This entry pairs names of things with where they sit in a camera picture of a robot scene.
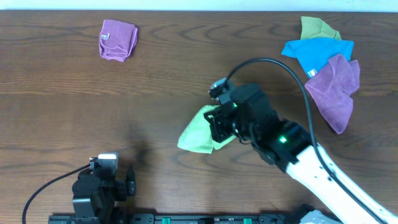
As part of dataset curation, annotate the light green cloth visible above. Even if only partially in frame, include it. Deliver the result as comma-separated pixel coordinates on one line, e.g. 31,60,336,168
177,105,236,154

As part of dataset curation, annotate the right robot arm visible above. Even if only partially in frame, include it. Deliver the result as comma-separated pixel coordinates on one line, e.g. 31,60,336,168
204,80,397,223

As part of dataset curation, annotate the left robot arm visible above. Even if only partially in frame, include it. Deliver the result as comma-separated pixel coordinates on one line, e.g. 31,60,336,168
72,164,136,224

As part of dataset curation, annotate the purple crumpled cloth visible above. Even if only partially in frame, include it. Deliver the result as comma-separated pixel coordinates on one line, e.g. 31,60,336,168
305,54,360,134

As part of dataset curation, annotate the blue cloth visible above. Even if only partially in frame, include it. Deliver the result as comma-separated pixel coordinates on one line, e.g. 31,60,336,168
281,37,354,78

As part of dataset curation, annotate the olive green cloth at back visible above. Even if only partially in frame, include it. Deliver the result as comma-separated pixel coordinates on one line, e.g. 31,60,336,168
300,16,341,40

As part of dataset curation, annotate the folded purple cloth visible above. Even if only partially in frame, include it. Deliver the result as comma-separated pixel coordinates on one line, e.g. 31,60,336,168
99,20,139,62

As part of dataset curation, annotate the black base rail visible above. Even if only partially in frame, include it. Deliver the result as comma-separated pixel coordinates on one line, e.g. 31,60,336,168
48,203,343,224

